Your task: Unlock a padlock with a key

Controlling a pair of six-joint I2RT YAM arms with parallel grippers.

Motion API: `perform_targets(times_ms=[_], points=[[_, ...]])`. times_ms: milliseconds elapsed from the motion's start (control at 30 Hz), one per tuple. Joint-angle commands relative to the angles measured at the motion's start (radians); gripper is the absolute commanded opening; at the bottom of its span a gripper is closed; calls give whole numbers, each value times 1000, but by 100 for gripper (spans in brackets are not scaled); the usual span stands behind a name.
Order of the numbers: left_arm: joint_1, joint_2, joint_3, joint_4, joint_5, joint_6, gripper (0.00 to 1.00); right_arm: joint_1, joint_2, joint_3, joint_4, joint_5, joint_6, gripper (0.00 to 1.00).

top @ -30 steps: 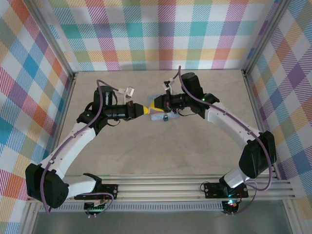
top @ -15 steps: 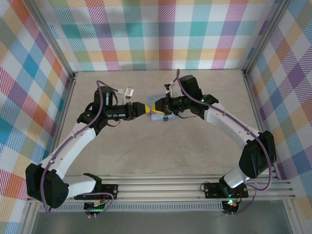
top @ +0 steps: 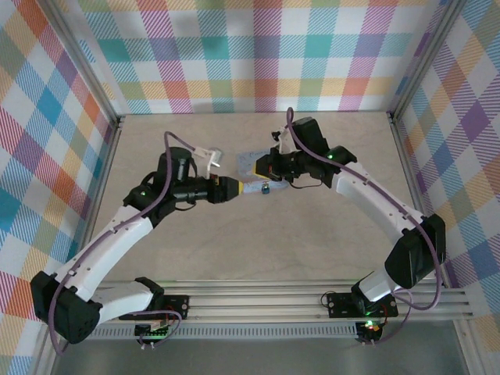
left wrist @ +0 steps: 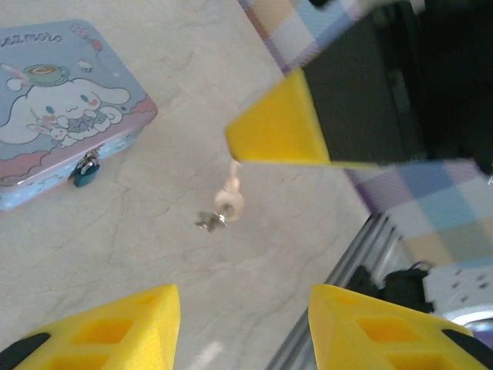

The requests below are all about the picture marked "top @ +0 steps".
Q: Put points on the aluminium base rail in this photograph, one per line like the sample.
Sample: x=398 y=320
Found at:
x=254 y=302

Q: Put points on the left controller circuit board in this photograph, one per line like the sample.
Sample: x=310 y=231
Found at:
x=154 y=333

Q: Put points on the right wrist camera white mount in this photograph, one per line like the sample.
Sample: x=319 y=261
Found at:
x=287 y=140

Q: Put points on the aluminium frame side rail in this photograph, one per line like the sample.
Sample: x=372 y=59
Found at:
x=406 y=164
x=99 y=187

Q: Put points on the small blue padlock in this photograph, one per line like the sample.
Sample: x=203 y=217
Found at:
x=266 y=190

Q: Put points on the controller circuit board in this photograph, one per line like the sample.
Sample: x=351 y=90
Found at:
x=369 y=327
x=154 y=333

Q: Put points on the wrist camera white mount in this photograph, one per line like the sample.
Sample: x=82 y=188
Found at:
x=287 y=140
x=213 y=156

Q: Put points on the right controller circuit board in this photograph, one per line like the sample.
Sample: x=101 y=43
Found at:
x=369 y=327

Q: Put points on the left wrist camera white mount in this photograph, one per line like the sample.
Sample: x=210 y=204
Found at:
x=213 y=156

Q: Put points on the aluminium frame post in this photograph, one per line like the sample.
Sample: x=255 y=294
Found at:
x=83 y=58
x=426 y=58

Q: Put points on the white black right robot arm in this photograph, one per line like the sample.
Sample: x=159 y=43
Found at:
x=375 y=195

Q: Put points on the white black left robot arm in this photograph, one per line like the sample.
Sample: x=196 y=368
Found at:
x=117 y=238

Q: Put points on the grey metal floor plate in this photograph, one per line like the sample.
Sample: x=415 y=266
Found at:
x=254 y=359

